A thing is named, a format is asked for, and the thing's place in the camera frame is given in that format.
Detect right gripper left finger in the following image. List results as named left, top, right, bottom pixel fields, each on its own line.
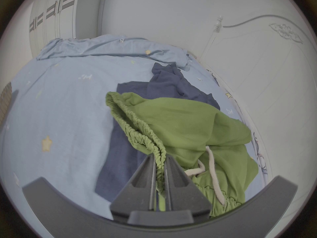
left=110, top=155, right=157, bottom=220

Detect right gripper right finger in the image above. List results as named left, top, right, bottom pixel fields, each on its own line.
left=164, top=155, right=213, bottom=220

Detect green shorts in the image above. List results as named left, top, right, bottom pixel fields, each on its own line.
left=106, top=91, right=259, bottom=218

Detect dark blue garment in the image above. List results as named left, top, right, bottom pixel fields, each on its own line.
left=95, top=63, right=221, bottom=204

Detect round woven basket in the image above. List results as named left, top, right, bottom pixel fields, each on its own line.
left=0, top=81, right=13, bottom=127

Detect pale blue quilt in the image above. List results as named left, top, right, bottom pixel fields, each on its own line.
left=36, top=34, right=196, bottom=71

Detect white wardrobe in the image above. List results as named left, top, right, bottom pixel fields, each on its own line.
left=28, top=0, right=99, bottom=59

